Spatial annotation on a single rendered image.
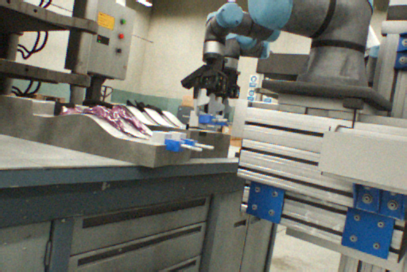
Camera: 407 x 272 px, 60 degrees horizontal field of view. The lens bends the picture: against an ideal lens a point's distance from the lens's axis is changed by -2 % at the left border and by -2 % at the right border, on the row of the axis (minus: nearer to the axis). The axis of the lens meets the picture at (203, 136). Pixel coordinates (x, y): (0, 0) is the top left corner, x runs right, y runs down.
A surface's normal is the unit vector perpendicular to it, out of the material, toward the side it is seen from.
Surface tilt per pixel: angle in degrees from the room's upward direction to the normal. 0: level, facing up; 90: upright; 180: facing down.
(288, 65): 90
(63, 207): 90
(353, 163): 90
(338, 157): 90
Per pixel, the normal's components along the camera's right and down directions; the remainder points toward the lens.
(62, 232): 0.81, 0.16
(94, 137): -0.29, 0.00
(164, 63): -0.56, -0.05
